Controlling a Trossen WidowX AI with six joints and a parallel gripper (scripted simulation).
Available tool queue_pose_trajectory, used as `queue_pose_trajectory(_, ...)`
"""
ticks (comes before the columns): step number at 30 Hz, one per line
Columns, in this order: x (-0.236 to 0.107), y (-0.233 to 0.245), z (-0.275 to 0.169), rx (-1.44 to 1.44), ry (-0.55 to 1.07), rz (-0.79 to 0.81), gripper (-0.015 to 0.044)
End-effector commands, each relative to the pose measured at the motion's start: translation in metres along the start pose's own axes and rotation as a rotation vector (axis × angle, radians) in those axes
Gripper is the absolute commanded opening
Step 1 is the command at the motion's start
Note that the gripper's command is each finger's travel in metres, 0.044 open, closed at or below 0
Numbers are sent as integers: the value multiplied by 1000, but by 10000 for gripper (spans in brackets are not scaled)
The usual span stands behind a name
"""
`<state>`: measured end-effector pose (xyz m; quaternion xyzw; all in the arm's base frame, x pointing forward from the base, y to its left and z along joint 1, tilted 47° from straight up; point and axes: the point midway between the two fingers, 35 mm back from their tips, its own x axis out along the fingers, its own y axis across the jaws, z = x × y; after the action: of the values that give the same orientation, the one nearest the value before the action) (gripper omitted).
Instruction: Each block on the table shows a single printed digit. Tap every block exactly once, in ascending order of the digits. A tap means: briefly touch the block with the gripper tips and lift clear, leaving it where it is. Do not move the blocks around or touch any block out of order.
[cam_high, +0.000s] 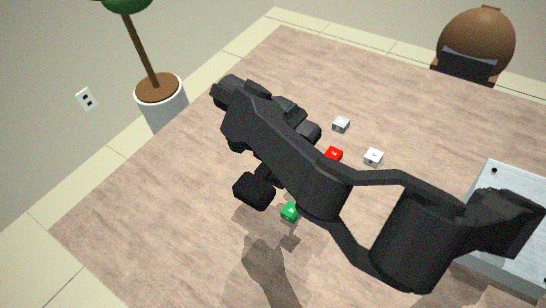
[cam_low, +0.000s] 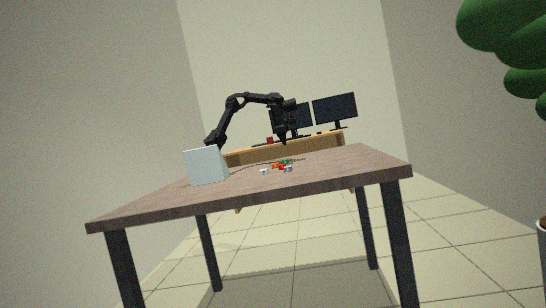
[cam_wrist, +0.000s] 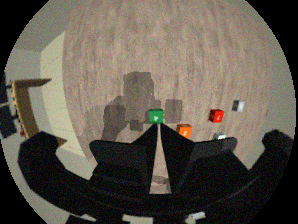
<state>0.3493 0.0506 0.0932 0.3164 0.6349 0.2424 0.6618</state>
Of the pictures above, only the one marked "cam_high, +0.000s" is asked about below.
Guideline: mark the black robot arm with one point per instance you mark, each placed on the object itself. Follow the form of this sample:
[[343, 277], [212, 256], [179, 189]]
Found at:
[[427, 228]]

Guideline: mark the green block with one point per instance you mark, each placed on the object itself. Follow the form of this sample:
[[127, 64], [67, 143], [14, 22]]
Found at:
[[289, 212]]

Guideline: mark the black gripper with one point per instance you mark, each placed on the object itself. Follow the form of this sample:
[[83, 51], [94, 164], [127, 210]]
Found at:
[[256, 189]]

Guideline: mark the red block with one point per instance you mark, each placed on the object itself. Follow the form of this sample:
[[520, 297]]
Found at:
[[334, 153]]

